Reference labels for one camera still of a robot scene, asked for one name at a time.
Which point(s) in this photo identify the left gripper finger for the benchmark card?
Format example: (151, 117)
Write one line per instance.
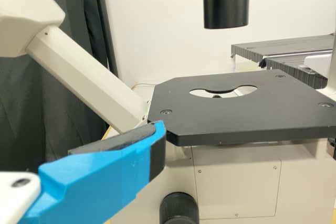
(99, 176)

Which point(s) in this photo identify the cream microscope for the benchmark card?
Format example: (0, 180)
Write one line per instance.
(236, 108)

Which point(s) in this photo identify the black platform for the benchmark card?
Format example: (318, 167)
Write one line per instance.
(288, 69)
(275, 48)

